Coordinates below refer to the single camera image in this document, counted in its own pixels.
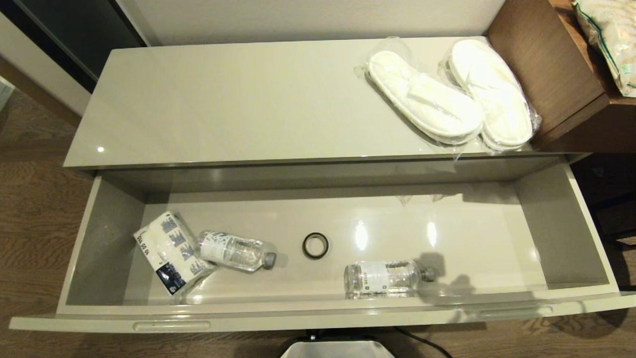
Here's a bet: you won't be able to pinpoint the beige long drawer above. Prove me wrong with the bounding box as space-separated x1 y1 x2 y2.
9 157 636 333

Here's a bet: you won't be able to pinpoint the clear water bottle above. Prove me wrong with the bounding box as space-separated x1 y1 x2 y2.
198 232 277 273
344 261 435 300

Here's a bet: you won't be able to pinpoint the bagged white slippers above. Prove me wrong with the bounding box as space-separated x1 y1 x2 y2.
354 37 486 161
437 38 542 153

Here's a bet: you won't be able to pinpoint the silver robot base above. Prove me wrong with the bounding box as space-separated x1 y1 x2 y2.
281 329 396 358

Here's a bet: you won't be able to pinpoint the beige glossy cabinet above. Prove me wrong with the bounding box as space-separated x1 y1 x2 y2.
64 37 587 172

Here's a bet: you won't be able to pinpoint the white blue tissue pack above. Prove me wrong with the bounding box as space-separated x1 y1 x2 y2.
133 212 217 296

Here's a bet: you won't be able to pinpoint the brown wooden desk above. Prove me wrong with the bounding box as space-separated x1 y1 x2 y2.
484 0 636 155

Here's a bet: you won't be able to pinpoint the black glass panel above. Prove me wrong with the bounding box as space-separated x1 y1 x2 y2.
0 0 147 95

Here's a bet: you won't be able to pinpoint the clear plastic snack bag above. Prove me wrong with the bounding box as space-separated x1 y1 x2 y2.
571 0 636 98

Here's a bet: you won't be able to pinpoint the black tape ring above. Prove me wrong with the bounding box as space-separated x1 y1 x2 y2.
302 233 329 261

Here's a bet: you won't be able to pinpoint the black base cable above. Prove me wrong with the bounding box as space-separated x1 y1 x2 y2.
395 326 453 358

